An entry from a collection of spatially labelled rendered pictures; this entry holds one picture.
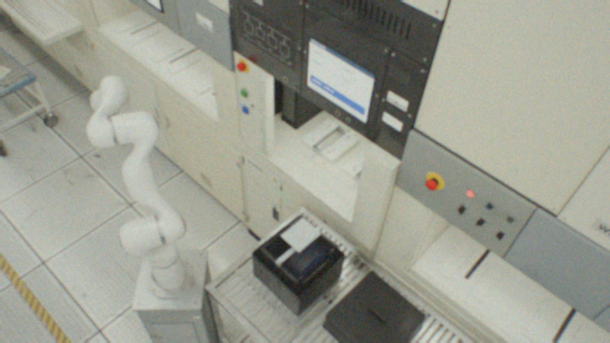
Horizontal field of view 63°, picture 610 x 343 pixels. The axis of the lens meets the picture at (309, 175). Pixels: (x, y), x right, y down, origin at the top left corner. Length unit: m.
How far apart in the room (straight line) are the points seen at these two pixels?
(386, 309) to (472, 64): 1.04
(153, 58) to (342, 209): 1.48
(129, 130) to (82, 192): 1.92
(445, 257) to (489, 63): 1.04
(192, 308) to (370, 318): 0.72
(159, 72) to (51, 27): 0.89
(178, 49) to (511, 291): 2.21
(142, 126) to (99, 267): 1.64
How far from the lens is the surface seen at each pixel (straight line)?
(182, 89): 2.85
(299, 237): 1.88
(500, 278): 2.22
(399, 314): 2.03
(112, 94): 1.79
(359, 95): 1.70
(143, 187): 1.79
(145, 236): 1.85
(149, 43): 3.23
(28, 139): 4.11
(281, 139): 2.50
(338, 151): 2.42
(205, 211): 3.32
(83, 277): 3.24
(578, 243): 1.57
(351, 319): 1.99
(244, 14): 1.99
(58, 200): 3.63
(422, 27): 1.44
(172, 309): 2.15
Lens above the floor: 2.67
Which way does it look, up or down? 50 degrees down
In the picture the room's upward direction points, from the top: 4 degrees clockwise
